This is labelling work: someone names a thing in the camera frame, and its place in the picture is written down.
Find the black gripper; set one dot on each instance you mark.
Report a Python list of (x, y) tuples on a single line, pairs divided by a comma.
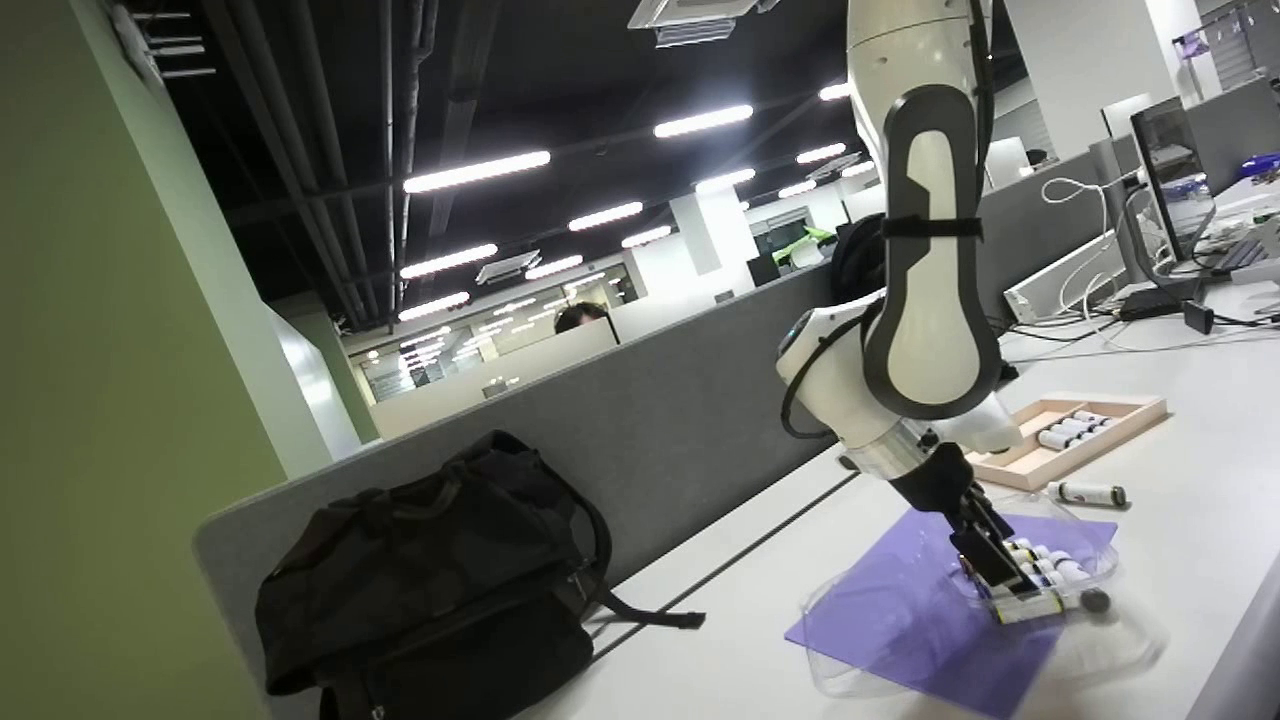
[(946, 484)]

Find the white tube with dark caps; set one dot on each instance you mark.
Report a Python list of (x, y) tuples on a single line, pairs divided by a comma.
[(1087, 497), (1067, 428), (1051, 568), (1096, 423), (1083, 427), (1038, 609), (1030, 545)]

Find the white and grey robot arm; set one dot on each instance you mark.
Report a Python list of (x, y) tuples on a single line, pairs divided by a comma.
[(932, 265)]

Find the transparent plastic clamshell bowl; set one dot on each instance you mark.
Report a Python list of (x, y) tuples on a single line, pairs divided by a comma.
[(1121, 654)]

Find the light wooden tray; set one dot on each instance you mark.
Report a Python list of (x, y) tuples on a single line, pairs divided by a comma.
[(1014, 464)]

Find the white slanted desk panel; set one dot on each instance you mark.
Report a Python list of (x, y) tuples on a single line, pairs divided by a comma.
[(1067, 277)]

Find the black desk device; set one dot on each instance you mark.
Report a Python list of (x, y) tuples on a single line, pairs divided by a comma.
[(1163, 298)]

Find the grey desk partition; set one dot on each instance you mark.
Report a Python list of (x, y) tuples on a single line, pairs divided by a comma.
[(694, 415)]

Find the black computer monitor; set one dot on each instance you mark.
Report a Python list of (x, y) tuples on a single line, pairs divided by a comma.
[(1164, 172)]

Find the long ceiling light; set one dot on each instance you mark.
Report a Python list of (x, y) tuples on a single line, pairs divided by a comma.
[(726, 176), (701, 123), (605, 217), (432, 304), (820, 153), (479, 169), (450, 262)]

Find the black office chair back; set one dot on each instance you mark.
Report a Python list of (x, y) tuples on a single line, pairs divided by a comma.
[(584, 320)]

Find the grey computer screen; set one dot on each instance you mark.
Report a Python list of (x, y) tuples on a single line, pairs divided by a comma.
[(1240, 134)]

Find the black backpack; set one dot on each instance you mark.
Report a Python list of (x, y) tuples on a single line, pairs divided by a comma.
[(443, 587)]

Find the ceiling air vent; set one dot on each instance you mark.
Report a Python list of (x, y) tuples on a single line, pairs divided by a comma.
[(701, 19)]

